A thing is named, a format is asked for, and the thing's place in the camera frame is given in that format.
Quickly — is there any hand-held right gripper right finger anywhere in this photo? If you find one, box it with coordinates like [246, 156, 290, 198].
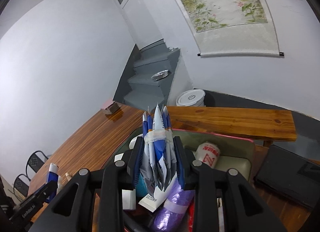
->
[173, 136, 288, 232]

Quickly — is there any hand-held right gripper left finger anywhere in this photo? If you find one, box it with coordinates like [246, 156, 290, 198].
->
[31, 136, 145, 232]

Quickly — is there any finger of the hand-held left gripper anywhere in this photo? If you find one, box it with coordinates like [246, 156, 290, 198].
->
[31, 181, 57, 204]

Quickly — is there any blue white tube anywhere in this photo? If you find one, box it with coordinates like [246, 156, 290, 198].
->
[46, 163, 59, 202]

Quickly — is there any blue cloth pouch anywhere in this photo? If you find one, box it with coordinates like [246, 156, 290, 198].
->
[135, 172, 149, 197]

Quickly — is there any bundle of blue white sachets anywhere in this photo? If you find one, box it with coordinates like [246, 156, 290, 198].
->
[139, 103, 179, 192]

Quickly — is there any white cup with red print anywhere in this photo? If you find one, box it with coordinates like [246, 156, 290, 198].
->
[195, 142, 221, 168]

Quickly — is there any purple garbage bag roll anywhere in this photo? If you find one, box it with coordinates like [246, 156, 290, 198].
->
[152, 179, 195, 231]

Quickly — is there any red container box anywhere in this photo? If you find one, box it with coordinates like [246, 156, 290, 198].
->
[122, 128, 256, 232]

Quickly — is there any person's dark striped clothing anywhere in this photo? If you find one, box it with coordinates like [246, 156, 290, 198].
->
[0, 196, 15, 232]

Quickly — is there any black metal chair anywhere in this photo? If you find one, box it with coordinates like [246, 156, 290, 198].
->
[26, 150, 50, 174]
[13, 174, 32, 197]

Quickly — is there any white wrapped packet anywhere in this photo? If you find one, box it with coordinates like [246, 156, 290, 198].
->
[139, 187, 168, 212]

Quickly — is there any small wooden box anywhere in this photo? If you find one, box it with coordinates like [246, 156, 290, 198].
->
[101, 100, 122, 116]

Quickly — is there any white plastic bucket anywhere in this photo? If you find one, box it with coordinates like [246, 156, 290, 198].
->
[176, 89, 206, 108]

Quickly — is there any wooden bench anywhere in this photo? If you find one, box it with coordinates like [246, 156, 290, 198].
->
[166, 106, 298, 148]

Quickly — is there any grey staircase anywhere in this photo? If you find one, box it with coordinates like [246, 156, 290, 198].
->
[113, 38, 181, 111]

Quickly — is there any foil tray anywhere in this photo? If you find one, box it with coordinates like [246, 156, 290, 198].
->
[151, 70, 171, 82]

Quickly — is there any black flat case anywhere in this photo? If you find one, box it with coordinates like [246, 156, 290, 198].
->
[254, 145, 320, 210]

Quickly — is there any white door with window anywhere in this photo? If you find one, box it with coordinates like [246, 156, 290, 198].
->
[102, 0, 165, 48]

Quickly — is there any wall scroll painting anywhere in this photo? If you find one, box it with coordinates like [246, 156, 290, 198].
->
[159, 0, 285, 58]

